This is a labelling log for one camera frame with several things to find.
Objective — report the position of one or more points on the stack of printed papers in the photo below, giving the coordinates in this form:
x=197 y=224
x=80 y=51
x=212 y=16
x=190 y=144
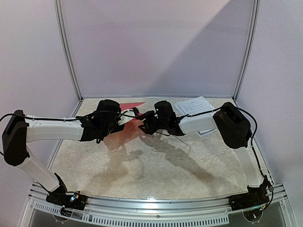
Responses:
x=193 y=106

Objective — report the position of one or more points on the aluminium frame post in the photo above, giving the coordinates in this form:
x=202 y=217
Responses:
x=248 y=48
x=66 y=48

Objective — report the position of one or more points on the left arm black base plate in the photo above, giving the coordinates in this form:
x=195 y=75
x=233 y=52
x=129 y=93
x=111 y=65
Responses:
x=73 y=200

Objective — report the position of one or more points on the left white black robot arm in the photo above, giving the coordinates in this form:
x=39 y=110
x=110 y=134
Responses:
x=22 y=129

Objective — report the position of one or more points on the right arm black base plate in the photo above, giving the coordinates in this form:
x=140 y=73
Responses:
x=247 y=200

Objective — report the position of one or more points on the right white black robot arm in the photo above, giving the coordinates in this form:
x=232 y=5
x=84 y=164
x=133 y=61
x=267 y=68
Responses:
x=229 y=120

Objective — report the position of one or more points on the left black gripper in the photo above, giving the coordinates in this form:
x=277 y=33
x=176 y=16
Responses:
x=120 y=129

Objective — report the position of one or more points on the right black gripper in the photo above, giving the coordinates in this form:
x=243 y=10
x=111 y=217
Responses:
x=149 y=121

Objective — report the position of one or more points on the aluminium front rail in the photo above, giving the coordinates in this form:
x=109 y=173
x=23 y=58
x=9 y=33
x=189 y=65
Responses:
x=119 y=212

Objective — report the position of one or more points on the red file folder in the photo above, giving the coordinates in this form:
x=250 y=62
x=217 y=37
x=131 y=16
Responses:
x=125 y=106

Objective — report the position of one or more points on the right aluminium frame post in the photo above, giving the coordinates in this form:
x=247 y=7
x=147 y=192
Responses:
x=248 y=48

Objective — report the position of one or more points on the left aluminium frame post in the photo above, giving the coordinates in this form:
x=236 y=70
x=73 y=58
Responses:
x=66 y=48

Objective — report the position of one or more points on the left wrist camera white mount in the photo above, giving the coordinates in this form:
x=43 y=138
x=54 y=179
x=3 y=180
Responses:
x=128 y=115

